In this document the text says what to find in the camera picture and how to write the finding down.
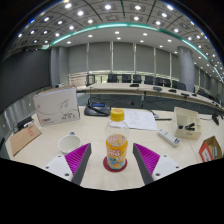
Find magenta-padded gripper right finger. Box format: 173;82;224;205
132;142;183;186

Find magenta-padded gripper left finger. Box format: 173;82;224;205
42;142;93;186

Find yellow-capped clear drink bottle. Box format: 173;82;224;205
104;108;130;171

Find white patterned paper cup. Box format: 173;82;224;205
57;133;83;156

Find flat round red coaster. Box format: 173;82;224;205
102;155;129;173

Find white power strip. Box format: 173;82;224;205
157;128;182;148

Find white printed paper sheet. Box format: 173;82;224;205
123;109;158;131

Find black clip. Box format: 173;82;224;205
178;122;196;132

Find black conference console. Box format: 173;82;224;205
83;101;112;118

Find white copy paper carton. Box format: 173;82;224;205
32;85;81;128

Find white desk organizer box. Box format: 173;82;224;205
171;106;203;140

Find open brown cardboard box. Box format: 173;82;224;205
198;135;223;163

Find black device beside envelope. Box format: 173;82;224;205
13;115;35;134

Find long curved conference desk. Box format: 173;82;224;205
76;82;224;114

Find row of black office chairs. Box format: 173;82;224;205
85;73;215;100

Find group of ceiling lights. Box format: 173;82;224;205
16;1;224;72

